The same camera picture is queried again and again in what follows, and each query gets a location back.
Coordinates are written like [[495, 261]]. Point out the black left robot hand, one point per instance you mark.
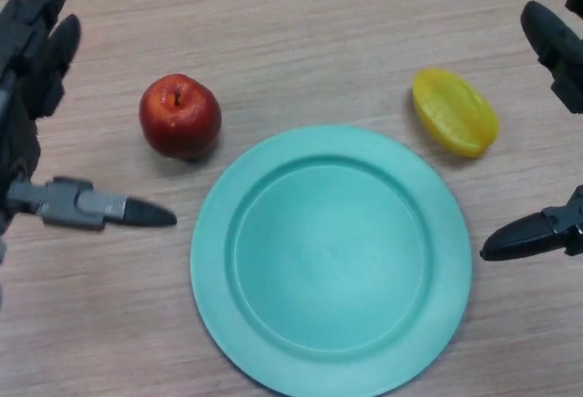
[[32, 74]]

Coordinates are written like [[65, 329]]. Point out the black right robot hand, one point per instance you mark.
[[553, 48]]

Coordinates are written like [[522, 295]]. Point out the red apple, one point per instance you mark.
[[180, 117]]

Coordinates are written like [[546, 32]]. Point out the green round plate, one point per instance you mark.
[[331, 261]]

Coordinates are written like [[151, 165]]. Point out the yellow starfruit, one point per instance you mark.
[[455, 112]]

